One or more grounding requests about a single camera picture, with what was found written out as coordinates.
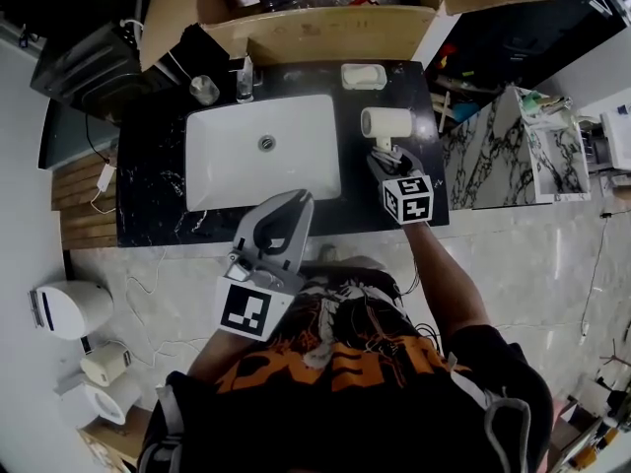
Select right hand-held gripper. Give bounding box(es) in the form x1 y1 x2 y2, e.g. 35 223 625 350
366 146 435 227

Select black appliance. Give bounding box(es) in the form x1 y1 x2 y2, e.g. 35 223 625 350
29 21 181 120

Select white box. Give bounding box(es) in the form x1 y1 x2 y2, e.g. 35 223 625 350
599 104 631 172

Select beige charger box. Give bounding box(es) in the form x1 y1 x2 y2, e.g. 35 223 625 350
79 340 134 388

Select cream hair dryer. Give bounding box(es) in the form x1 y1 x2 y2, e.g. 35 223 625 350
360 106 414 153

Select black cabinet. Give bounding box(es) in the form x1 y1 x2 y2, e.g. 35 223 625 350
424 0 628 135

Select large cardboard box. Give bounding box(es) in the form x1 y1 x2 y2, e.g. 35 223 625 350
138 0 554 72

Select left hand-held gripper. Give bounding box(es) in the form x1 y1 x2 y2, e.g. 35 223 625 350
215 188 316 342

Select white rectangular sink basin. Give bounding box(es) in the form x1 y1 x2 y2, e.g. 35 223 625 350
184 93 343 213

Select person's left forearm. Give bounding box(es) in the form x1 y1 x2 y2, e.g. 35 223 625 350
187 329 280 394

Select person's right forearm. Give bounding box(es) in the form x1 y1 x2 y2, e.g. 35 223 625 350
402 219 488 347

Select white rounded device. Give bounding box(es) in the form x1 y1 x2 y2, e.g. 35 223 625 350
28 279 115 341

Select chrome faucet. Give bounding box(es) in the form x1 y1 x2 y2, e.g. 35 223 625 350
231 53 263 104

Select thin black floor cable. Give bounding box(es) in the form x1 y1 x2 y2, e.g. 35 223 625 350
580 211 614 338

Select clear glass cup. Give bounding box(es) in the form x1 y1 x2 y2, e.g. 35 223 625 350
188 74 221 107

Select white floor cable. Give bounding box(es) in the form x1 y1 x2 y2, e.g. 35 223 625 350
90 184 208 370

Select person's black orange shirt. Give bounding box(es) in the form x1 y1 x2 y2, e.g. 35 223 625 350
137 257 554 473

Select marble patterned box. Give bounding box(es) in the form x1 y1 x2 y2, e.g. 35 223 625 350
440 85 593 212

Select white soap dish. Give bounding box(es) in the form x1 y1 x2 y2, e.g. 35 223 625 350
340 62 386 92

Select black marble sink counter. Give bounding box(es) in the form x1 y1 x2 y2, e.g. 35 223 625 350
115 60 452 249

